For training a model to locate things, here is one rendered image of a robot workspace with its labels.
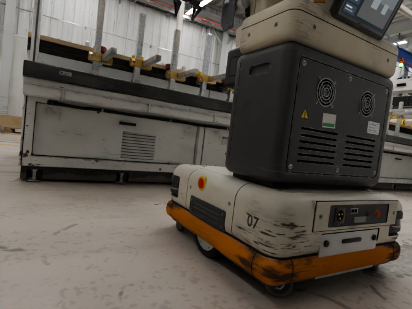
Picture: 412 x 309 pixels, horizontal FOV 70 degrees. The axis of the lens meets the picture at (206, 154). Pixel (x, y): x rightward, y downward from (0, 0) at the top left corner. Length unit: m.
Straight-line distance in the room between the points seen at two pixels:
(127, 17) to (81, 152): 7.99
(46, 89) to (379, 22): 1.62
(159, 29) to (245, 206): 9.50
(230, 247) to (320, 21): 0.69
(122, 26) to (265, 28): 8.89
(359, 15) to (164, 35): 9.30
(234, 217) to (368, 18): 0.72
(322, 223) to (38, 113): 1.78
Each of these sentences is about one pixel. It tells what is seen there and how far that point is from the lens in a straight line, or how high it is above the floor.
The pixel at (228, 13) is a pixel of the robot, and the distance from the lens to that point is 1.44.
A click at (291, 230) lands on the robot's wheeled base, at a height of 0.20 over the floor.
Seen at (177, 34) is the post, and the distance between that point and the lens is 2.15.
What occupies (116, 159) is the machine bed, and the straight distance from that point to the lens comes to 2.21.
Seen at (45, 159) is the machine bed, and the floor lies 0.15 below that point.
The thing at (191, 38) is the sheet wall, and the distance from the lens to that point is 10.55.
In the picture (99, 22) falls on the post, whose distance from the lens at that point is 1.99.
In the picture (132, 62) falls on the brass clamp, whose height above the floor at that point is 0.82.
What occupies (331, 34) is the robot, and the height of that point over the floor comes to 0.74.
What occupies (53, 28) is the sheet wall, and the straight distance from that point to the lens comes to 9.36.
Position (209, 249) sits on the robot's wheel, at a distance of 1.01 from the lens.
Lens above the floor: 0.40
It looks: 3 degrees down
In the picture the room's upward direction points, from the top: 7 degrees clockwise
